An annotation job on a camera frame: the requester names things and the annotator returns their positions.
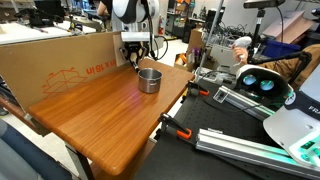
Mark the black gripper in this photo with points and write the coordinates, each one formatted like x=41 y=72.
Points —
x=133 y=51

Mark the black and white marker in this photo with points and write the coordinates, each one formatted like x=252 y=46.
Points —
x=135 y=66

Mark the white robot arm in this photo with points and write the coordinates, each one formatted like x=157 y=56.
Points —
x=133 y=18

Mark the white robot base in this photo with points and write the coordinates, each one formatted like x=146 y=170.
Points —
x=296 y=125

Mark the silver metal pot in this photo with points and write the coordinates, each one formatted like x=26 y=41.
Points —
x=149 y=80

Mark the orange-tipped clamp near pot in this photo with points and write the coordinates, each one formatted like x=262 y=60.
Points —
x=192 y=85

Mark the operator hand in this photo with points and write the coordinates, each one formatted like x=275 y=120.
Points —
x=240 y=55

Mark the orange-tipped clamp front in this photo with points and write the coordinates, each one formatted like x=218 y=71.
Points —
x=168 y=121

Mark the wooden table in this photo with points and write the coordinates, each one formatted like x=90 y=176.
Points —
x=108 y=120

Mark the brown cardboard backdrop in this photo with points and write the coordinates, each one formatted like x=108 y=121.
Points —
x=38 y=70

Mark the white VR controller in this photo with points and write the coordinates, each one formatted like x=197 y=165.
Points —
x=243 y=42

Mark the black perforated breadboard table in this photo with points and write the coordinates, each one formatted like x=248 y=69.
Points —
x=174 y=158

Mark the white VR headset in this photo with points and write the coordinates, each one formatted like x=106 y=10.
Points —
x=262 y=82

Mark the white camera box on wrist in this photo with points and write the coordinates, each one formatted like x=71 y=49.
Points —
x=135 y=36

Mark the aluminium extrusion rail long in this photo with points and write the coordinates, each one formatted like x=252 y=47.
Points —
x=245 y=104

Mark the aluminium extrusion rail short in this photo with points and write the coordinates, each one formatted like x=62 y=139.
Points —
x=255 y=153

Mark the black camera on tripod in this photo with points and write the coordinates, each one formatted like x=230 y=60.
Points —
x=260 y=5

